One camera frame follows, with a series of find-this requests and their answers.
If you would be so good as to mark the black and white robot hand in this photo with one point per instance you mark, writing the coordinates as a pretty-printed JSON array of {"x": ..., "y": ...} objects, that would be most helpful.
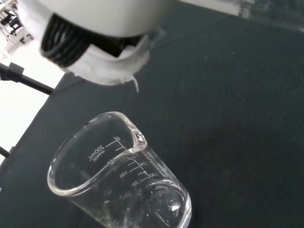
[{"x": 107, "y": 14}]

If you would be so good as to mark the large clear glass beaker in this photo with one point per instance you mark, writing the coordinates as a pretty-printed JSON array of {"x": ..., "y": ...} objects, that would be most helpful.
[{"x": 114, "y": 190}]

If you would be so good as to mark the black office chair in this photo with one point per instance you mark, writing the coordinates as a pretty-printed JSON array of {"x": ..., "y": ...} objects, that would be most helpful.
[{"x": 13, "y": 22}]

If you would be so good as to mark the black tripod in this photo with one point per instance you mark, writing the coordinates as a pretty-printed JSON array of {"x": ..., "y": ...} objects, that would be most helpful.
[
  {"x": 4, "y": 151},
  {"x": 28, "y": 79}
]

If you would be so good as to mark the black bench cloth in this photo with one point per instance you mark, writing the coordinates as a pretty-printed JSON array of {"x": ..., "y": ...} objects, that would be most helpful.
[{"x": 225, "y": 118}]

